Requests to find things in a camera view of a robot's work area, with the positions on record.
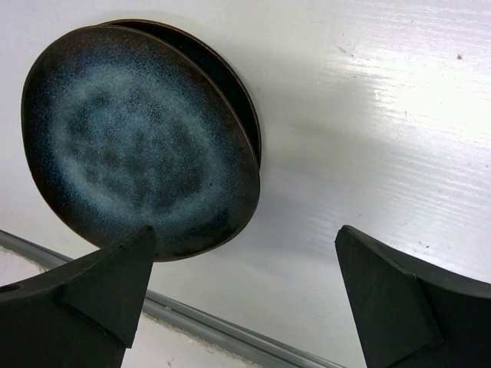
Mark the dark blue glazed plate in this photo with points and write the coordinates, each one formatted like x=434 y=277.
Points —
x=218 y=70

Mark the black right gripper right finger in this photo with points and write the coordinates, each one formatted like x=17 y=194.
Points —
x=411 y=313

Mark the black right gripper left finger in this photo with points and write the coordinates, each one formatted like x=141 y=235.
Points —
x=83 y=313

